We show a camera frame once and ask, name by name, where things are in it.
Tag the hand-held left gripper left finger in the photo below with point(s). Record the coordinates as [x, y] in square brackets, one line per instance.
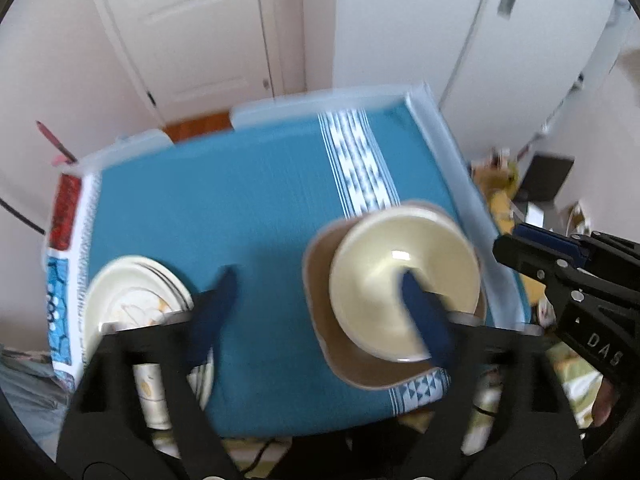
[215, 310]

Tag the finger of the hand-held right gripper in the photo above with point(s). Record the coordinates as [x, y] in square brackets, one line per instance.
[530, 257]
[550, 242]

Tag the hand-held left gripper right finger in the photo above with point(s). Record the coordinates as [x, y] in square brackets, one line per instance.
[425, 310]

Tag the cream yellow bowl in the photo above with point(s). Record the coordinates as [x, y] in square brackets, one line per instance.
[380, 270]

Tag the person's right hand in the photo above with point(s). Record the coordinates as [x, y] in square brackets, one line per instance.
[607, 405]

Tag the yellow soft toy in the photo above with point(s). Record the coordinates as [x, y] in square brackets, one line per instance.
[500, 200]

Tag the dark grey box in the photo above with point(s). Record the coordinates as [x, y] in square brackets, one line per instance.
[547, 177]

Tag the yellow green printed blanket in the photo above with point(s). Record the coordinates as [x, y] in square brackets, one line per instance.
[570, 385]

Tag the teal tablecloth with white stripes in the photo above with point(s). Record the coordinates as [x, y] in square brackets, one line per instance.
[250, 200]

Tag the clear plastic storage box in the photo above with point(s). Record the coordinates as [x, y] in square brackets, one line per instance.
[135, 147]
[450, 160]

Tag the grey cloth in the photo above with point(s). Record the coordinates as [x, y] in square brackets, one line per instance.
[25, 380]

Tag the black curved rod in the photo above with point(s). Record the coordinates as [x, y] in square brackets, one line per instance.
[22, 217]

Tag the pink plastic hanger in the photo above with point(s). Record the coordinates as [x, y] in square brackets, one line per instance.
[52, 137]

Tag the white cabinet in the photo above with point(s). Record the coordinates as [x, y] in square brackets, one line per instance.
[400, 20]

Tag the white door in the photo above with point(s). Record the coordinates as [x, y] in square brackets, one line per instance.
[200, 35]

